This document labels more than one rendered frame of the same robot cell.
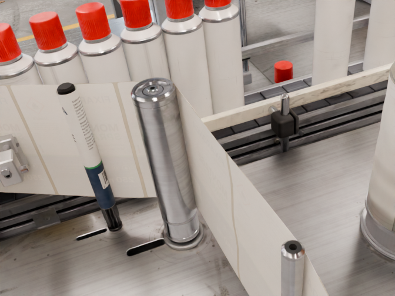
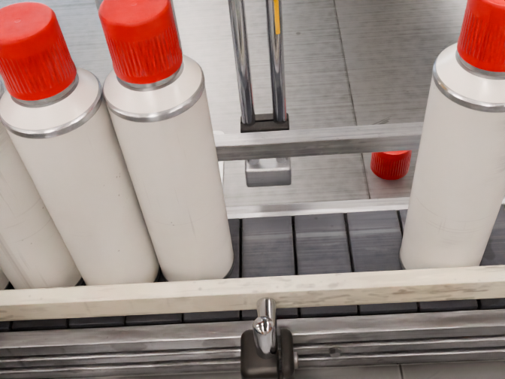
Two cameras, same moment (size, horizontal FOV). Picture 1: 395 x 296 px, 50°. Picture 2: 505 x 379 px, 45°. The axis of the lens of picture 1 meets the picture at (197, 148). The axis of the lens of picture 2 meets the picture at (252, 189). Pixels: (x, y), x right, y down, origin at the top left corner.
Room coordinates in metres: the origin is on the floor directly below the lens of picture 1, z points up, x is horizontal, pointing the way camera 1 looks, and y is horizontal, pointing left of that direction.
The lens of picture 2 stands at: (0.31, -0.17, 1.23)
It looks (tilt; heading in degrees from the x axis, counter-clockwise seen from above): 48 degrees down; 17
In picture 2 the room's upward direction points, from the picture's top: 6 degrees counter-clockwise
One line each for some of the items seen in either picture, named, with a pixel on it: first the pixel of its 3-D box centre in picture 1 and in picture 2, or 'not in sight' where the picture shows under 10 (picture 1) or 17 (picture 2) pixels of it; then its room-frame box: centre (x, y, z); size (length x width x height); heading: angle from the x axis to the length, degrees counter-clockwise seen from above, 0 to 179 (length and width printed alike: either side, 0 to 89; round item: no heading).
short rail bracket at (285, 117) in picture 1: (285, 131); (271, 372); (0.46, -0.12, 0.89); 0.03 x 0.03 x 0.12; 13
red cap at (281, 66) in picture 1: (283, 72); (391, 153); (0.69, -0.18, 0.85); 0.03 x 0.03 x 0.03
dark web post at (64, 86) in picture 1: (93, 165); not in sight; (0.34, 0.11, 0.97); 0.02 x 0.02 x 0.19
